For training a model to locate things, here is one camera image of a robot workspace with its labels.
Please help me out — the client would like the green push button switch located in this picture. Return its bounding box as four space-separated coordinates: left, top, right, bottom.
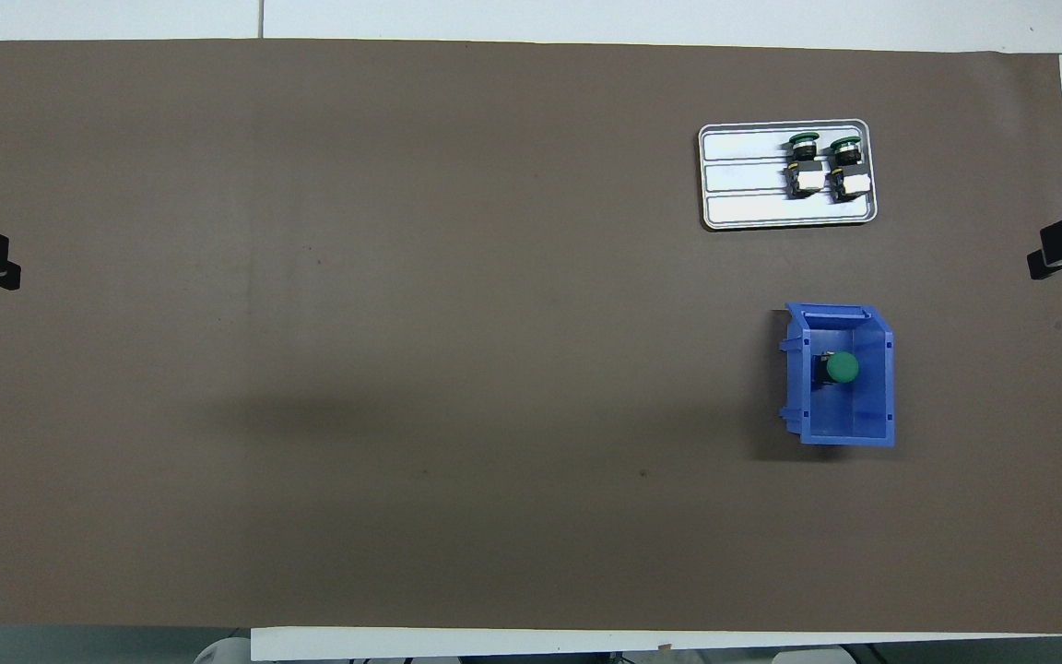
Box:
812 350 862 387
826 136 871 202
785 132 825 199

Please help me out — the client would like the blue plastic bin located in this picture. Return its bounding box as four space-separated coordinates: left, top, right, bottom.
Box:
778 302 897 448

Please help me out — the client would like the silver metal tray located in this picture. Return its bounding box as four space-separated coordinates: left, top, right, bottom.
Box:
698 119 879 231

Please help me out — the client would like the brown table mat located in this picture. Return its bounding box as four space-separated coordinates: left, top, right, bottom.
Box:
0 39 1062 635

